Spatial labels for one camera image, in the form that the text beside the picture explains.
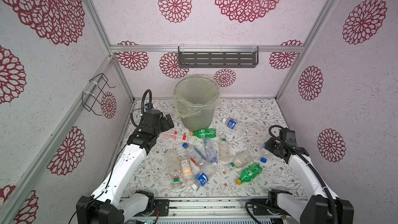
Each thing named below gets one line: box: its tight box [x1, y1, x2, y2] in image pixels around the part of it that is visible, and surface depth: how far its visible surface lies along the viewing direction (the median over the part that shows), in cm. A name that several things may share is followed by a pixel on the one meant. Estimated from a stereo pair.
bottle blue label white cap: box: [191, 161, 218, 191], surface depth 80 cm
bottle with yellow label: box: [179, 155, 194, 187], surface depth 83 cm
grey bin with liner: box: [173, 75, 221, 132], surface depth 96 cm
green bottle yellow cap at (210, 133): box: [190, 128, 217, 139], surface depth 99 cm
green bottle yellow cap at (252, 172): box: [235, 162, 263, 186], surface depth 81 cm
